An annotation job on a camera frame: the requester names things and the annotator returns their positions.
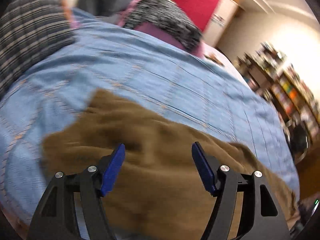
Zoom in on pink blanket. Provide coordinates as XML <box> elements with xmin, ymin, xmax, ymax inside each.
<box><xmin>118</xmin><ymin>0</ymin><xmax>206</xmax><ymax>57</ymax></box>

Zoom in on plaid cloth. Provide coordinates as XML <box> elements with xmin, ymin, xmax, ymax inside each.
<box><xmin>1</xmin><ymin>0</ymin><xmax>75</xmax><ymax>96</ymax></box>

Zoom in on leopard print cloth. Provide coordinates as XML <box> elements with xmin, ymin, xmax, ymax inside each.
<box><xmin>119</xmin><ymin>0</ymin><xmax>202</xmax><ymax>52</ymax></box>

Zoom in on blue patterned bedspread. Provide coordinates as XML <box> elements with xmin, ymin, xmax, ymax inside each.
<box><xmin>1</xmin><ymin>9</ymin><xmax>300</xmax><ymax>223</ymax></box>

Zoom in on black chair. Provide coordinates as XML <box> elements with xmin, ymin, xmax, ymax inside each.
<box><xmin>287</xmin><ymin>121</ymin><xmax>311</xmax><ymax>164</ymax></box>

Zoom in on wooden bookshelf with books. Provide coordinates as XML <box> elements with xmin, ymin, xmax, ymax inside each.
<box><xmin>236</xmin><ymin>42</ymin><xmax>319</xmax><ymax>143</ymax></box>

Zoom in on brown fleece pants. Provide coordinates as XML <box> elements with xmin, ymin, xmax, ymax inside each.
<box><xmin>42</xmin><ymin>89</ymin><xmax>297</xmax><ymax>239</ymax></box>

